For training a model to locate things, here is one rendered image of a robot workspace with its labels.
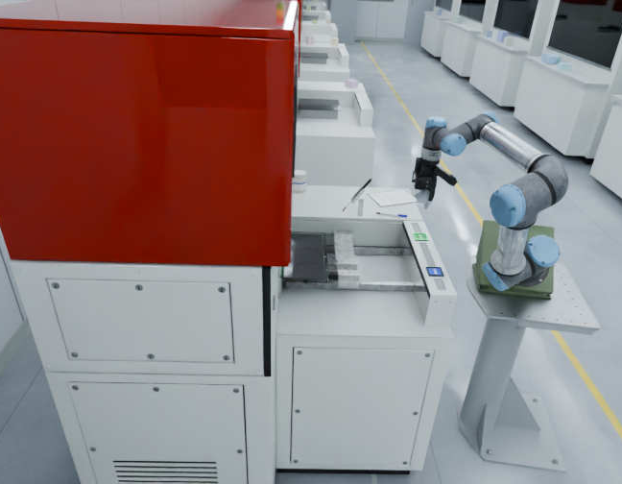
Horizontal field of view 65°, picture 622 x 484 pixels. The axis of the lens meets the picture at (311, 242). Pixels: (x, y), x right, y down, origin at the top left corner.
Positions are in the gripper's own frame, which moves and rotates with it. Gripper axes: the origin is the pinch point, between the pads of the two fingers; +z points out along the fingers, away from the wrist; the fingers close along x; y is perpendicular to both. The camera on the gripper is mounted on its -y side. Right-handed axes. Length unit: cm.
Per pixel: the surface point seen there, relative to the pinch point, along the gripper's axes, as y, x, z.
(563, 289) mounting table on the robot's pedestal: -57, 15, 29
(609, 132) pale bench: -255, -298, 54
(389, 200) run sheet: 8.9, -34.0, 13.7
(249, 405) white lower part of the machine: 66, 66, 42
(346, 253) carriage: 30.9, 0.8, 22.6
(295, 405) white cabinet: 51, 46, 64
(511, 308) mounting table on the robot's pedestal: -30, 28, 29
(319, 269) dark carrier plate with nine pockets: 43, 17, 21
